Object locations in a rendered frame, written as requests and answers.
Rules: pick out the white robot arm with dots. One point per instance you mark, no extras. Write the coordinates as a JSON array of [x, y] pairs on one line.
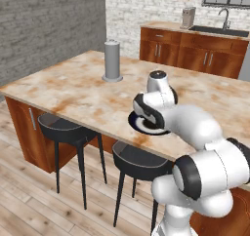
[[201, 168]]

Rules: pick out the dark blue white plate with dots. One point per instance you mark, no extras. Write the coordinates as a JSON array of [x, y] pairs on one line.
[[136, 124]]

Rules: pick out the wooden island counter cabinet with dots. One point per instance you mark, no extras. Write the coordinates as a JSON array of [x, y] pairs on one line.
[[22, 132]]

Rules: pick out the black bar stool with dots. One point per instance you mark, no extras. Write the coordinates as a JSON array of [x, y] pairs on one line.
[[65, 129], [138, 160]]

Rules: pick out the grey cylinder paper towel holder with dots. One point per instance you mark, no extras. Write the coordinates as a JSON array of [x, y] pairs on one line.
[[112, 59]]

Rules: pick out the wooden base cupboard run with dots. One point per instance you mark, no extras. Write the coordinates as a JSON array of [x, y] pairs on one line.
[[192, 53]]

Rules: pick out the pale grey coffee machine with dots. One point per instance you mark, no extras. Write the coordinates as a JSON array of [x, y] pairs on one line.
[[188, 17]]

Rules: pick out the dark sink basin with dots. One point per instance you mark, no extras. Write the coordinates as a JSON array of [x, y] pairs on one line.
[[218, 31]]

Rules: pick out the grey appliance front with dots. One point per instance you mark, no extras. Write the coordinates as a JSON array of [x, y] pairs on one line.
[[245, 66]]

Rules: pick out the silver sink tap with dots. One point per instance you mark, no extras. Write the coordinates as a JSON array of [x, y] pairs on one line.
[[225, 19]]

